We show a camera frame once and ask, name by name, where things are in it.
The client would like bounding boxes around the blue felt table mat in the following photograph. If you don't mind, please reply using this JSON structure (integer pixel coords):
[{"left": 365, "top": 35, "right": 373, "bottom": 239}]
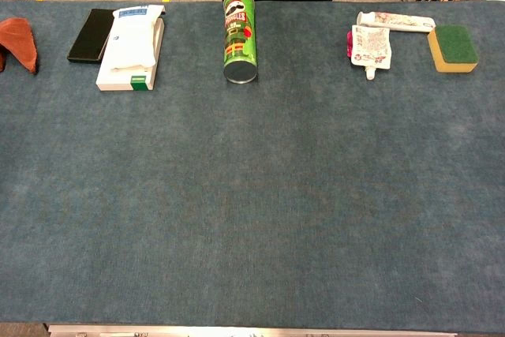
[{"left": 0, "top": 0, "right": 505, "bottom": 330}]

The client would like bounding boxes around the green Pringles can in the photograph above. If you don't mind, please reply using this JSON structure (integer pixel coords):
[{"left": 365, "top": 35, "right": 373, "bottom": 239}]
[{"left": 223, "top": 0, "right": 259, "bottom": 84}]

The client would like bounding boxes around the white box with green stripe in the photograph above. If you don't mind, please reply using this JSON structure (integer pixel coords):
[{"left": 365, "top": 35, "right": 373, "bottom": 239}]
[{"left": 95, "top": 17, "right": 166, "bottom": 92}]

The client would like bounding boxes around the white spout pouch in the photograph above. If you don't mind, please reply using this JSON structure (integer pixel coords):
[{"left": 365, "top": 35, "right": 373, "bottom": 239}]
[{"left": 350, "top": 24, "right": 394, "bottom": 81}]

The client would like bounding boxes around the white plastic packet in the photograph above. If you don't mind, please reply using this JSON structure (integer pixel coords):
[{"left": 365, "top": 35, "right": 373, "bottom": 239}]
[{"left": 104, "top": 4, "right": 166, "bottom": 73}]

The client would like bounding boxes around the white toothpaste tube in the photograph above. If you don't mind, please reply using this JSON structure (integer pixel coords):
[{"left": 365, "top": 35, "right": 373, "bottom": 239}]
[{"left": 356, "top": 11, "right": 437, "bottom": 33}]

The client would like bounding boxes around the black flat box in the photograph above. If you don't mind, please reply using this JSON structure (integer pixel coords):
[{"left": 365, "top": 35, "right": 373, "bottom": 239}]
[{"left": 66, "top": 8, "right": 115, "bottom": 64}]

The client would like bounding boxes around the green and yellow sponge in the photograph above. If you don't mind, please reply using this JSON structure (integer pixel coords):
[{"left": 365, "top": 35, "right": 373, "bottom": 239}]
[{"left": 427, "top": 24, "right": 480, "bottom": 74}]

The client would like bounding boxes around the brown folded cloth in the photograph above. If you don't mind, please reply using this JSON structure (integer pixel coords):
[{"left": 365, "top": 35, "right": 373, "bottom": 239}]
[{"left": 0, "top": 17, "right": 39, "bottom": 75}]

